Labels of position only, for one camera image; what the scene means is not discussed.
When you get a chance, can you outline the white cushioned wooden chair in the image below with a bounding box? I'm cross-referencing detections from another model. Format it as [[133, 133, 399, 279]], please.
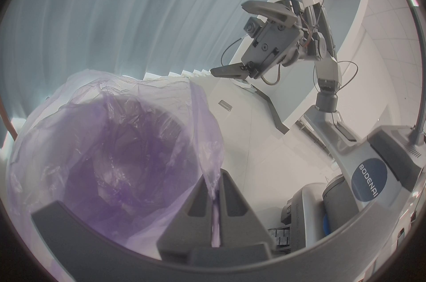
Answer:
[[0, 102, 19, 143]]

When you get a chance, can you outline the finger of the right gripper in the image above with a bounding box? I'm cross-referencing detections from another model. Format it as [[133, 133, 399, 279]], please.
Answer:
[[210, 62, 251, 79]]

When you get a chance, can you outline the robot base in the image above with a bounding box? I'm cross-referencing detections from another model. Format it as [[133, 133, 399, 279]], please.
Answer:
[[270, 106, 426, 249]]

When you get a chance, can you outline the pale blue curtain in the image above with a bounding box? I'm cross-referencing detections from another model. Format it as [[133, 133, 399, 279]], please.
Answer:
[[0, 0, 297, 121]]

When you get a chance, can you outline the black cable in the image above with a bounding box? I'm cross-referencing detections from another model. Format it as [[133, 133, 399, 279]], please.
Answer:
[[221, 37, 248, 67], [313, 60, 359, 98]]

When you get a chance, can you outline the white trash bin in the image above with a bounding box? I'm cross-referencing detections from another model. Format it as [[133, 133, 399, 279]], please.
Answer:
[[8, 97, 205, 241]]

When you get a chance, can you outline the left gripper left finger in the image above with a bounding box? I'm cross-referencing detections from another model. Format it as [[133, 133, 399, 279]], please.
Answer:
[[158, 171, 215, 251]]

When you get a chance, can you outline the purple plastic bag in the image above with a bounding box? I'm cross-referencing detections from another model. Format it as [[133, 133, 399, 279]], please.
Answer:
[[7, 69, 223, 249]]

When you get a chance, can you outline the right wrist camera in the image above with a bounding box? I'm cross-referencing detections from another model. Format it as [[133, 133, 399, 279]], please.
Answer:
[[241, 0, 299, 39]]

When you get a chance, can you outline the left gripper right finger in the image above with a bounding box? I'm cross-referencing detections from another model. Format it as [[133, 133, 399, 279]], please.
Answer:
[[220, 171, 277, 249]]

